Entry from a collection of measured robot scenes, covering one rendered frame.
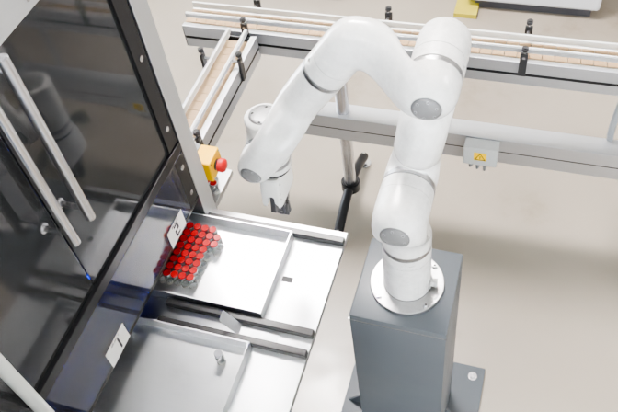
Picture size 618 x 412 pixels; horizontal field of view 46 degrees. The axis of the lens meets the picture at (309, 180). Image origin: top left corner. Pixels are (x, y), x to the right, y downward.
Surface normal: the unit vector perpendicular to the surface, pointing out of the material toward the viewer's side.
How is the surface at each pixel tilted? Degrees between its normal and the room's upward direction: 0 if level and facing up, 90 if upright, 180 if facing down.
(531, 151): 90
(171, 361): 0
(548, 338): 0
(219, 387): 0
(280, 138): 56
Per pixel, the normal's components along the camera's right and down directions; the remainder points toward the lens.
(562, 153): -0.29, 0.75
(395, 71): -0.77, 0.11
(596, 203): -0.11, -0.65
